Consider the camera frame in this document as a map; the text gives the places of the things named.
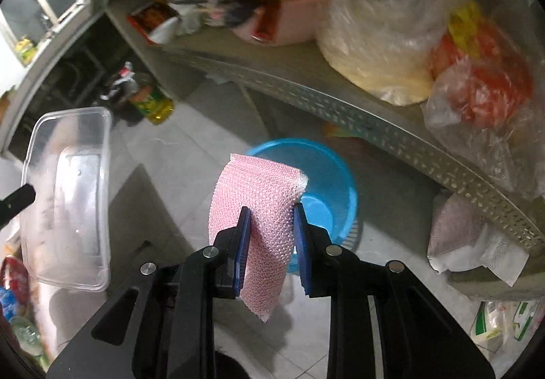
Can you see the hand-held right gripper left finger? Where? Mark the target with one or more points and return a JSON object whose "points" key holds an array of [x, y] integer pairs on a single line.
{"points": [[242, 251]]}

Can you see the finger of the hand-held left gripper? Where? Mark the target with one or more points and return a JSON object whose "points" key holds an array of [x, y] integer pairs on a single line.
{"points": [[17, 202]]}

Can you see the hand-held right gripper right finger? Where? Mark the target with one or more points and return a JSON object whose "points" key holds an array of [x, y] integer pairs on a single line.
{"points": [[303, 255]]}

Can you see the clear plastic food container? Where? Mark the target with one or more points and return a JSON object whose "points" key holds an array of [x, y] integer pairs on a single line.
{"points": [[68, 191]]}

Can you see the pink bubble wrap sheet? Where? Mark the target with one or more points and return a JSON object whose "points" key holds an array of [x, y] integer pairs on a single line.
{"points": [[259, 200]]}

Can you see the blue plastic basket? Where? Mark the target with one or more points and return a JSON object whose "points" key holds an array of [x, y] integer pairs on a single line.
{"points": [[334, 191]]}

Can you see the small blue packet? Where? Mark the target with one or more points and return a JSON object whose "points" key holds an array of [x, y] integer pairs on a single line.
{"points": [[8, 302]]}

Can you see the person's dark trouser leg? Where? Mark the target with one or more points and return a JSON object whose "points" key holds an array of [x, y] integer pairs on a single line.
{"points": [[232, 366]]}

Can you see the glass jar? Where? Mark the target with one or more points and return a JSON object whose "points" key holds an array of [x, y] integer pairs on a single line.
{"points": [[27, 338]]}

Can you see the perforated metal shelf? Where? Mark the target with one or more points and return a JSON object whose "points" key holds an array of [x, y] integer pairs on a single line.
{"points": [[383, 132]]}

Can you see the yellow dish soap bottle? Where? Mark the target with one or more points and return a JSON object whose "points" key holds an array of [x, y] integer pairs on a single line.
{"points": [[25, 50]]}

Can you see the grey kitchen counter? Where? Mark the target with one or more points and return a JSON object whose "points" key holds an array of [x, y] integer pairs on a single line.
{"points": [[64, 42]]}

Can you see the white crumpled wrapper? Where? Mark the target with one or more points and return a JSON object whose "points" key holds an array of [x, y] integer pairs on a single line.
{"points": [[468, 230]]}

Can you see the green white package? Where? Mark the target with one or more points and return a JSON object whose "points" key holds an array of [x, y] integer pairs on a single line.
{"points": [[498, 326]]}

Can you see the clear bag with yellow contents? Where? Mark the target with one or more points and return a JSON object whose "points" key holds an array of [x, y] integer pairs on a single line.
{"points": [[374, 42]]}

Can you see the red printed box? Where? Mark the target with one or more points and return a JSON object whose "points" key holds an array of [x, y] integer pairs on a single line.
{"points": [[149, 17]]}

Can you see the small crumpled plastic bag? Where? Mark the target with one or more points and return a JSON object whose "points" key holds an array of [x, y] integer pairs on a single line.
{"points": [[181, 23]]}

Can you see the pink plastic basin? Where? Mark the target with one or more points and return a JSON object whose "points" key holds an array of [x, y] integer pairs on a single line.
{"points": [[293, 17]]}

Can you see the clear bag with red contents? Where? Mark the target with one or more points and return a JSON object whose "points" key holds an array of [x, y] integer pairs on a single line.
{"points": [[481, 64]]}

